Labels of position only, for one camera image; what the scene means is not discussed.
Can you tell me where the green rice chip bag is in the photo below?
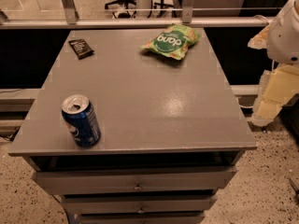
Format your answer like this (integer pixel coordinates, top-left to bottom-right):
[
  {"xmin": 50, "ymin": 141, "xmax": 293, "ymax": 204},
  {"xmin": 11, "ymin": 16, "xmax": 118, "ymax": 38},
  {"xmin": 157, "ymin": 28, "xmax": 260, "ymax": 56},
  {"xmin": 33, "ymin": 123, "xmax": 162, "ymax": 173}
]
[{"xmin": 141, "ymin": 24, "xmax": 200, "ymax": 61}]

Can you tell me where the black snack packet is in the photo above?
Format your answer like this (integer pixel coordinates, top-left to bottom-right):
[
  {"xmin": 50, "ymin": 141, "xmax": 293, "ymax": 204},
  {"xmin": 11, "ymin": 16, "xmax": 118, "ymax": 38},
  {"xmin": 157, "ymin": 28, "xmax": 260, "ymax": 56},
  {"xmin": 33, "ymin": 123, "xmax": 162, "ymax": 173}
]
[{"xmin": 69, "ymin": 39, "xmax": 94, "ymax": 60}]

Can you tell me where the grey drawer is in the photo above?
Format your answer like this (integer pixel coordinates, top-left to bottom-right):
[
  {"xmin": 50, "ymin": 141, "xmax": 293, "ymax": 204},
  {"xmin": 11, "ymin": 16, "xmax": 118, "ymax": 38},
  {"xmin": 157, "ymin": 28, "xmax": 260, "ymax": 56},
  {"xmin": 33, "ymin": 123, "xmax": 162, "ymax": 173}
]
[
  {"xmin": 33, "ymin": 166, "xmax": 237, "ymax": 195},
  {"xmin": 79, "ymin": 213, "xmax": 205, "ymax": 224},
  {"xmin": 62, "ymin": 194, "xmax": 217, "ymax": 215}
]

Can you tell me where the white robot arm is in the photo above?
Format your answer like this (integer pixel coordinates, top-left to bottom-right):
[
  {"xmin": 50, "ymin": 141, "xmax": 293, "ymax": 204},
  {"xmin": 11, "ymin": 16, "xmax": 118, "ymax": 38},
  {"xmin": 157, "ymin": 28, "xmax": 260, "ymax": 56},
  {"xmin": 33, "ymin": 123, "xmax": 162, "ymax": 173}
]
[{"xmin": 248, "ymin": 0, "xmax": 299, "ymax": 126}]

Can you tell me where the top grey drawer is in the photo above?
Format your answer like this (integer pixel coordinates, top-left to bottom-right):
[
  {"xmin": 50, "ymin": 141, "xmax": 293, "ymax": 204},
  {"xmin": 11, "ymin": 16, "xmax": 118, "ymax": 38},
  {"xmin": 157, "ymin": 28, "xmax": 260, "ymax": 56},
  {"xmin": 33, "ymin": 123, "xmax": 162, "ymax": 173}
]
[{"xmin": 33, "ymin": 166, "xmax": 237, "ymax": 195}]

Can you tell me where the grey drawer cabinet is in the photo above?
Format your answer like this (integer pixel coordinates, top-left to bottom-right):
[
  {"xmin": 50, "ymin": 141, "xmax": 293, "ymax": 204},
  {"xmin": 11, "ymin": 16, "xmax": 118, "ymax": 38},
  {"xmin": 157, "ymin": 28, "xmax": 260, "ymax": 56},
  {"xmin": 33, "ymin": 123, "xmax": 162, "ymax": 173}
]
[{"xmin": 7, "ymin": 27, "xmax": 258, "ymax": 224}]

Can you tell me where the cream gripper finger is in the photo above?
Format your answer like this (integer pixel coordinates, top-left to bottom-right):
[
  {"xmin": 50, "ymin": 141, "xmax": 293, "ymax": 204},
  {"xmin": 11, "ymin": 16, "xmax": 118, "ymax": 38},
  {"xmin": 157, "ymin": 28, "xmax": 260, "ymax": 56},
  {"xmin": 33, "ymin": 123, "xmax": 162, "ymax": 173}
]
[
  {"xmin": 250, "ymin": 100, "xmax": 282, "ymax": 124},
  {"xmin": 263, "ymin": 64, "xmax": 299, "ymax": 105}
]

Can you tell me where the middle grey drawer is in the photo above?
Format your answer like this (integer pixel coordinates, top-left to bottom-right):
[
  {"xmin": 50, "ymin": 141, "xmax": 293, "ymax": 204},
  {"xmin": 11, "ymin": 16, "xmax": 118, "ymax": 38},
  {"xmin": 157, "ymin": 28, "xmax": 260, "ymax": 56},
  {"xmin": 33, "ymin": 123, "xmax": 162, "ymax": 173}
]
[{"xmin": 62, "ymin": 194, "xmax": 217, "ymax": 215}]

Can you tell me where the blue pepsi can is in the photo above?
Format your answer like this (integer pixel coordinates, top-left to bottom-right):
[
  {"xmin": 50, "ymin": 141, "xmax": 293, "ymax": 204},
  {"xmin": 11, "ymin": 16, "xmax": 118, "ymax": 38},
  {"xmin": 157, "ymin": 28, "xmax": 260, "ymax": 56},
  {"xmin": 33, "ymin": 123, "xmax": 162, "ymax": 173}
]
[{"xmin": 62, "ymin": 94, "xmax": 101, "ymax": 147}]

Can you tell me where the white cable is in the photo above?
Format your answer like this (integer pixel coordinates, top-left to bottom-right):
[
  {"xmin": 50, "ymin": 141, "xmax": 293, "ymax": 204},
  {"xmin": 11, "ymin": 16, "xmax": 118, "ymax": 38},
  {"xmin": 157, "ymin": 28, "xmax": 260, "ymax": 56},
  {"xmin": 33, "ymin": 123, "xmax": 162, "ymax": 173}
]
[{"xmin": 236, "ymin": 97, "xmax": 255, "ymax": 110}]

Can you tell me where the bottom grey drawer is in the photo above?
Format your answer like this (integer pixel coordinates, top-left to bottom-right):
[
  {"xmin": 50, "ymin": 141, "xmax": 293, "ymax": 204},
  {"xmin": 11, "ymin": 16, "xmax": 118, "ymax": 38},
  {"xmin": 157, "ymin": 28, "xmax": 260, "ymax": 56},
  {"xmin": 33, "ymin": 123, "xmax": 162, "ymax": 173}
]
[{"xmin": 79, "ymin": 213, "xmax": 205, "ymax": 224}]

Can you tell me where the metal railing frame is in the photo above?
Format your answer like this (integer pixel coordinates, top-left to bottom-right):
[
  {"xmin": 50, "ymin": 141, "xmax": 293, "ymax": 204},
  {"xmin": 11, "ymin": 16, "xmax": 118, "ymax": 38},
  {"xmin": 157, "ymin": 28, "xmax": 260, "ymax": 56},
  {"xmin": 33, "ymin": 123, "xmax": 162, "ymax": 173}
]
[{"xmin": 0, "ymin": 0, "xmax": 273, "ymax": 29}]

